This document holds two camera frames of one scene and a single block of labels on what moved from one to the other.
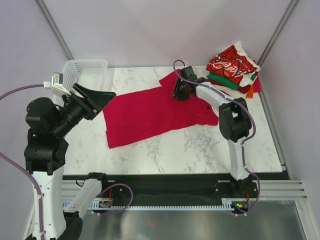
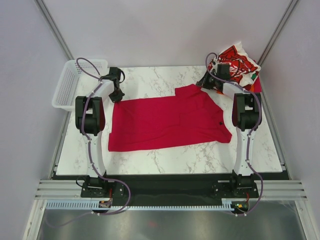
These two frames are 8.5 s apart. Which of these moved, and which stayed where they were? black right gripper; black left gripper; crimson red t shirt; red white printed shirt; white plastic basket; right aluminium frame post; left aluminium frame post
Moved: black right gripper; crimson red t shirt; black left gripper
Stayed: right aluminium frame post; red white printed shirt; left aluminium frame post; white plastic basket
